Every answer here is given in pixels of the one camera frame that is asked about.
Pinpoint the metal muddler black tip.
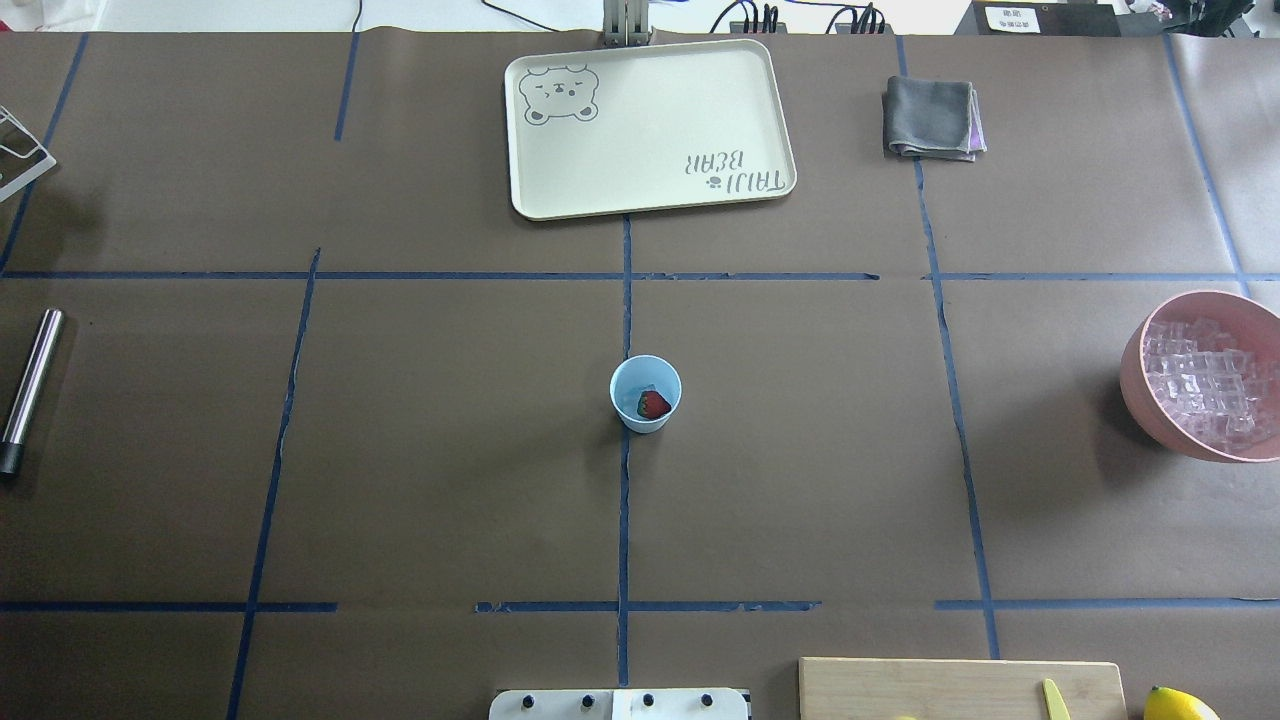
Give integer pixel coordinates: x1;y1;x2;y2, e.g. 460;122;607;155
1;307;65;480

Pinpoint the light blue cup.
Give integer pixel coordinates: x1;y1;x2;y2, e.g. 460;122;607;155
609;355;684;434

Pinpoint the pink bowl of ice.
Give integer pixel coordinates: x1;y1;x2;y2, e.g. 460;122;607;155
1120;290;1279;462

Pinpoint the metal cup rack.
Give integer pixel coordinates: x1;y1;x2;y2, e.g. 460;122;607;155
0;106;58;202

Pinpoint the cream bear tray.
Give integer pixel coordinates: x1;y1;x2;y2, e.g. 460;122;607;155
504;38;797;222

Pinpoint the grey folded cloth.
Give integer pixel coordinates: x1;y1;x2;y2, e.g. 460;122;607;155
883;76;988;161

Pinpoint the wooden cutting board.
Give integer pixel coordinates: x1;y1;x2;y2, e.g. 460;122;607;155
797;657;1128;719

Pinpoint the black box white label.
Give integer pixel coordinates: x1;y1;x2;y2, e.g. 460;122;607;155
954;1;1123;37

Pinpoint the yellow plastic knife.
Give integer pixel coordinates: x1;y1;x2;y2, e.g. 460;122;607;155
1042;678;1071;720

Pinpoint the yellow lemon near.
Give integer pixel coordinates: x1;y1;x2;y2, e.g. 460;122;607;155
1143;685;1220;720

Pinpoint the aluminium frame post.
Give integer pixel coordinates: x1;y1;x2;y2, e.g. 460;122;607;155
602;0;652;47

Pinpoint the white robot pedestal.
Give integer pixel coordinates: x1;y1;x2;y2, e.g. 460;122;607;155
488;687;753;719

